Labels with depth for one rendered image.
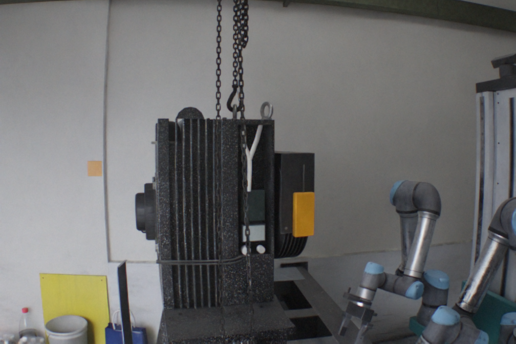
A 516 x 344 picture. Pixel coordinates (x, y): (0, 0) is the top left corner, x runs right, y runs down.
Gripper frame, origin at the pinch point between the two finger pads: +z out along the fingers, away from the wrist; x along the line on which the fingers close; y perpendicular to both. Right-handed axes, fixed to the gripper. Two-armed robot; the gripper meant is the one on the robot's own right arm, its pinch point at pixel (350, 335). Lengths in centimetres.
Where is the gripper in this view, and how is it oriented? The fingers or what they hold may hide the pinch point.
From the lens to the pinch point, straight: 168.1
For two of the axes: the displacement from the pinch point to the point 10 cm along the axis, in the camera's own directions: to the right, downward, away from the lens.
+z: -3.5, 9.1, -2.1
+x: -2.9, 1.1, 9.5
